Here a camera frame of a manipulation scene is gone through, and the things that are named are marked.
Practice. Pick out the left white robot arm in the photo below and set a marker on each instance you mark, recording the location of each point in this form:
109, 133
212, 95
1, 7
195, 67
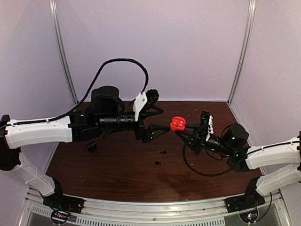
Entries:
15, 134

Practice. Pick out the right aluminium frame post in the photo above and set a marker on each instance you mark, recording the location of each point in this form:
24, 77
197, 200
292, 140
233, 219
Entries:
245, 44

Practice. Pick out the left aluminium frame post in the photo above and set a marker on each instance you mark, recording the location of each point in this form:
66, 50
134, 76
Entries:
61, 50

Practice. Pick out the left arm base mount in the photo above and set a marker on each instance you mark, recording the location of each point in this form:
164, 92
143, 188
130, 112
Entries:
62, 205

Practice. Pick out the red earbud charging case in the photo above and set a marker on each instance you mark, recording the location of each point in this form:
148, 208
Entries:
178, 123

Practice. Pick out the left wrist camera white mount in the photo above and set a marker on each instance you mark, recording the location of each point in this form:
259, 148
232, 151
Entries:
144, 101

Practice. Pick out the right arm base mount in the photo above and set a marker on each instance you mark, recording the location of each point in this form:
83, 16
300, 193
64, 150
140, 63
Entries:
248, 203

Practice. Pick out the aluminium frame post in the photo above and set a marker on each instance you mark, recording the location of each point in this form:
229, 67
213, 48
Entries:
61, 50
245, 44

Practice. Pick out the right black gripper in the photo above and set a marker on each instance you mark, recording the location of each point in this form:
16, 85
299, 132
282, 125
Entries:
197, 143

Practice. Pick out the black earbud charging case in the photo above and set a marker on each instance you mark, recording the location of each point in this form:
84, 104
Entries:
91, 146

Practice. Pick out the aluminium front rail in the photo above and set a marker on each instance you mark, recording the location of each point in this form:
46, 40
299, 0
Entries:
206, 212

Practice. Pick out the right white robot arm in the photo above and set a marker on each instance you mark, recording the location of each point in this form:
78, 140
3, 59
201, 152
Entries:
286, 152

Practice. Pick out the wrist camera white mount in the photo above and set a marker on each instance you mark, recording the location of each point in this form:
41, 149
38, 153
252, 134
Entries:
206, 126
144, 101

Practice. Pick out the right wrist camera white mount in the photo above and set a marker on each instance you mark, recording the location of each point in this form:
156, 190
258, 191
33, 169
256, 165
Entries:
206, 126

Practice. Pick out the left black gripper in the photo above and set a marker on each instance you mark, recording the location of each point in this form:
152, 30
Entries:
146, 134

